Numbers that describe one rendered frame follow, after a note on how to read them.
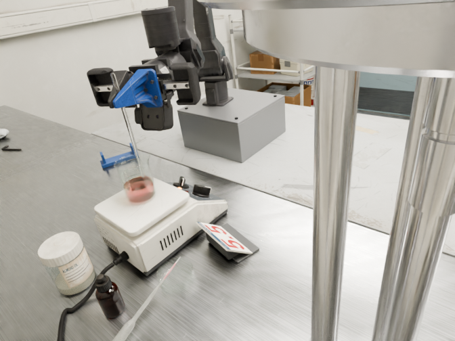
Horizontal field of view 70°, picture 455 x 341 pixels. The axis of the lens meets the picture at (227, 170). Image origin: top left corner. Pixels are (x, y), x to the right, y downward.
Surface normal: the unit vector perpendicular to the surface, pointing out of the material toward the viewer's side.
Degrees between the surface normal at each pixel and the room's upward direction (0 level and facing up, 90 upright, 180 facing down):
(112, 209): 0
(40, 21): 90
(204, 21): 96
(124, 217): 0
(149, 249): 90
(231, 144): 90
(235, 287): 0
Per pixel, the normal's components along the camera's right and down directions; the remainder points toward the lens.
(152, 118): -0.35, 0.22
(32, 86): 0.77, 0.24
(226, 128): -0.63, 0.45
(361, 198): -0.12, -0.86
